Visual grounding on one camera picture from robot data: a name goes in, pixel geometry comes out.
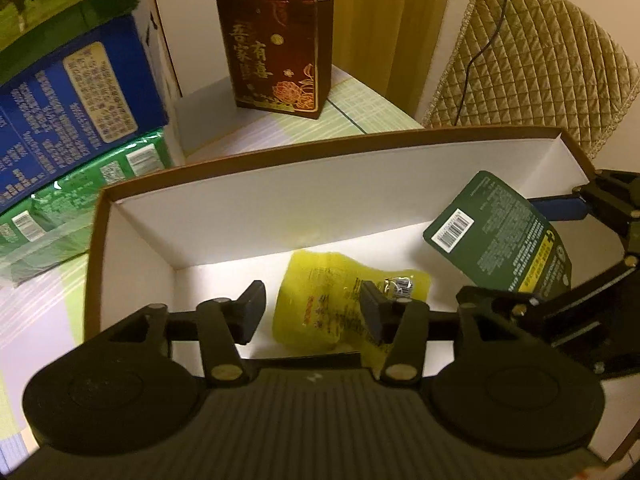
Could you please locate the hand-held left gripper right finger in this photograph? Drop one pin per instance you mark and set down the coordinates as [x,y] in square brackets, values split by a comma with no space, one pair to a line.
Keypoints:
[375,315]

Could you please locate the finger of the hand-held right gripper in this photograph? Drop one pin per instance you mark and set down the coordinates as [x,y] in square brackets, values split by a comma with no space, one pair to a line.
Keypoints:
[585,290]
[557,208]

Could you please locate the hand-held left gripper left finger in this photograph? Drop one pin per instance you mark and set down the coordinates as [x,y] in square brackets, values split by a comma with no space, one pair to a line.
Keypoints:
[252,310]

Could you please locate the yellow snack packet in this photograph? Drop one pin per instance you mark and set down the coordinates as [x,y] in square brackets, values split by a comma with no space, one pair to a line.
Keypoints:
[320,305]

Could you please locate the dark green card packet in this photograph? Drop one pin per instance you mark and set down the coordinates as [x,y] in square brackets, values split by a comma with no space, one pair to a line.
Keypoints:
[500,245]

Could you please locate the brown cardboard box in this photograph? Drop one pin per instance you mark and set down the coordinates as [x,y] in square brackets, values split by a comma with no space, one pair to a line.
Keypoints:
[300,200]

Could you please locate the checked cloth desktop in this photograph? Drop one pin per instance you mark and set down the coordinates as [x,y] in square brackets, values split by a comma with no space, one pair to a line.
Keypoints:
[370,110]

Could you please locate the quilted chair cover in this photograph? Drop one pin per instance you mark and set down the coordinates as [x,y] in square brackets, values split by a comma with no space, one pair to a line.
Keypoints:
[550,70]

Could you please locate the green wrapped pack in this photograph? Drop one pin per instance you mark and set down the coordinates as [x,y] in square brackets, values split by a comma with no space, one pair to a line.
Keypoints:
[75,195]

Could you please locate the yellow curtain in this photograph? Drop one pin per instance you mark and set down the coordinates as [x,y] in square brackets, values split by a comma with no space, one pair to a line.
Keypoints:
[380,25]

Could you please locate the dark red gift bag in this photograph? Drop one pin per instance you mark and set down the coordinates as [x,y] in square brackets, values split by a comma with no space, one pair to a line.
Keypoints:
[270,50]

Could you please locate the white carton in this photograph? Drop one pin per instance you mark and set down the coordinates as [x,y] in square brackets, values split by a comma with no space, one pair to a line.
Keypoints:
[190,35]

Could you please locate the blue printed carton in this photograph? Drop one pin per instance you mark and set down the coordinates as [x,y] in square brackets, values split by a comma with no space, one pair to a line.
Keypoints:
[50,110]

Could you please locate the green cow print carton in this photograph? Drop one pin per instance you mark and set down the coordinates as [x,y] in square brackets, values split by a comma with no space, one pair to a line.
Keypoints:
[60,10]

